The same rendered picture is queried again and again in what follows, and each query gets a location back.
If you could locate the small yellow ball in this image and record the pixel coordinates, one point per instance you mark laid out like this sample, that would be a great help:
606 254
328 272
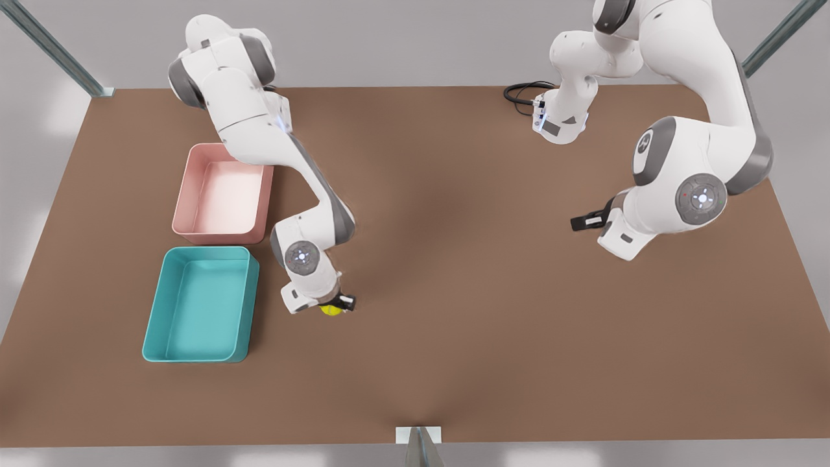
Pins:
330 310

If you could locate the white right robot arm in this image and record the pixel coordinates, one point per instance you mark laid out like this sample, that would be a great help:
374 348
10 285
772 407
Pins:
246 130

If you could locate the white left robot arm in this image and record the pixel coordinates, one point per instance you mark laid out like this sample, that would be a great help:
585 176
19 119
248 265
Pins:
694 149

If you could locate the teal rectangular tray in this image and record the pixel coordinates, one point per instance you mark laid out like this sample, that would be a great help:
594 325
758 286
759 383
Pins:
201 305

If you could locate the pink rectangular tray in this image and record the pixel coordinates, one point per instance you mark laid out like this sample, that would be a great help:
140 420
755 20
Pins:
224 194

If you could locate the silver frame post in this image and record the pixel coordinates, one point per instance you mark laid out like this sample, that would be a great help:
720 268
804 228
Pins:
419 444
52 48
778 35

